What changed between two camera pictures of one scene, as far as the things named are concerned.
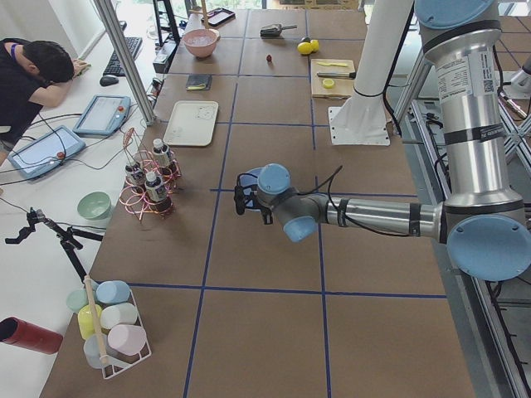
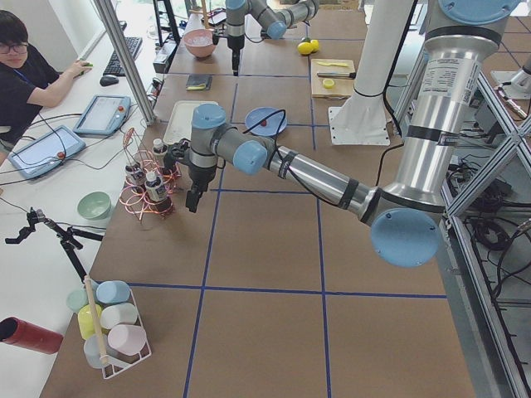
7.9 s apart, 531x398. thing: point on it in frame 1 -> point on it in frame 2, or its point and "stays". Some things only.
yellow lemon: (304, 48) stays
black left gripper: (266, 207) -> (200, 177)
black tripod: (70, 237) stays
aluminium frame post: (124, 55) stays
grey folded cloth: (198, 82) stays
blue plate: (252, 177) -> (273, 122)
